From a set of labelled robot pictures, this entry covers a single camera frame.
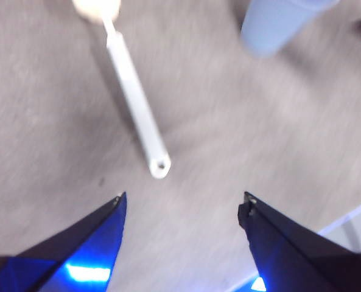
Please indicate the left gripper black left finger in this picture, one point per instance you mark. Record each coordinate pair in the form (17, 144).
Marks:
(61, 264)

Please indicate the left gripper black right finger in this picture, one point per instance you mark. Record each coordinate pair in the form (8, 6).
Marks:
(305, 264)

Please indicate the blue ribbed plastic cup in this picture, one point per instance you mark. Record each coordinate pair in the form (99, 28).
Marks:
(271, 27)

